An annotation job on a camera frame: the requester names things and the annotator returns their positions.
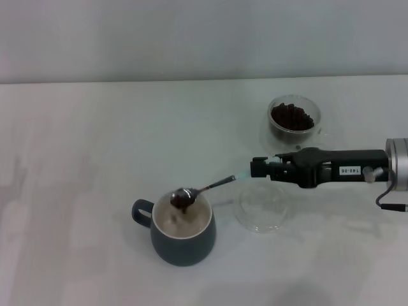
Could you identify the pile of coffee beans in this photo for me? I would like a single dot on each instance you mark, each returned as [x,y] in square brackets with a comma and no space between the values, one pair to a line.
[291,118]

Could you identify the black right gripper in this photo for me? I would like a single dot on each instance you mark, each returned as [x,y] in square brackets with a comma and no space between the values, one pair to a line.
[318,169]

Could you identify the clear glass saucer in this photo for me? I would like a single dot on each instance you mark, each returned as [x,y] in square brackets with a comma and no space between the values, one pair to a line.
[259,210]

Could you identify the clear double-wall glass cup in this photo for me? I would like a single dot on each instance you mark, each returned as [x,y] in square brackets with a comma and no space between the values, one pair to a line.
[277,137]

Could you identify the dark grey ceramic mug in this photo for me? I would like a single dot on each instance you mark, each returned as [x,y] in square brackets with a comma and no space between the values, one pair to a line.
[183,245]

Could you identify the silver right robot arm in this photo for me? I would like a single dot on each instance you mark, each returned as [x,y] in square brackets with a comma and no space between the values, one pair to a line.
[398,164]

